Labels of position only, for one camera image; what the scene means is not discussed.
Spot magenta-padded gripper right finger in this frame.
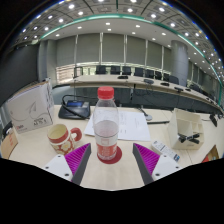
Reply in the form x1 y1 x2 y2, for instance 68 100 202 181
132 142 184 186

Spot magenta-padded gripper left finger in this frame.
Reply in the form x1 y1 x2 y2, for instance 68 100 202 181
43 142 92 186

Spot small white printed box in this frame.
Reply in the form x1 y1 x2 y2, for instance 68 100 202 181
151 140 182 163

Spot flat round red coaster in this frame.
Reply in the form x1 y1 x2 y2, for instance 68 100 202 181
96 145 123 165

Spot black pen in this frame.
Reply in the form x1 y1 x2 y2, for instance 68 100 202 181
146 120 171 125

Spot white paper sheets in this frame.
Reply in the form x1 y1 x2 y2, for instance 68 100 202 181
83 109 152 142

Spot white desk organizer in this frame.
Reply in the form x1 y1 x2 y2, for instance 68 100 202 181
166 107 205 150

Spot clear red-capped drink bottle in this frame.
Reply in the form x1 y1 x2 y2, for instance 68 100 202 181
92 86 120 162

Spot white paper box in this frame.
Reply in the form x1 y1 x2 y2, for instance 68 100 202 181
6 80 55 135

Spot long curved conference desk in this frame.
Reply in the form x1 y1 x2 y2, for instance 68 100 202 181
68 73 224 113

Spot row of black chairs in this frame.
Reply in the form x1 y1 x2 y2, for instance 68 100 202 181
95 64 205 94

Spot group of ceiling lights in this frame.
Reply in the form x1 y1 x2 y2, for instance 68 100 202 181
19 0 224 73

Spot cream mug with red handle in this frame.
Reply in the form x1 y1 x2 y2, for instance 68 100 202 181
47 123 83 156

